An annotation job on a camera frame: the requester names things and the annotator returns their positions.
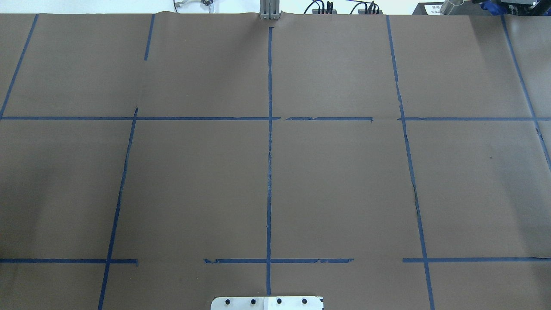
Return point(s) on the left black connector block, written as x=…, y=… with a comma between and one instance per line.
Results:
x=320, y=7

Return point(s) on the metal cup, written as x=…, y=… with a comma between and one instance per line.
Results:
x=451, y=7

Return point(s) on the aluminium frame post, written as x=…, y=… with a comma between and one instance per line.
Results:
x=270, y=10

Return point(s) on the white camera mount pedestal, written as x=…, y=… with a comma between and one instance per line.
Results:
x=268, y=303

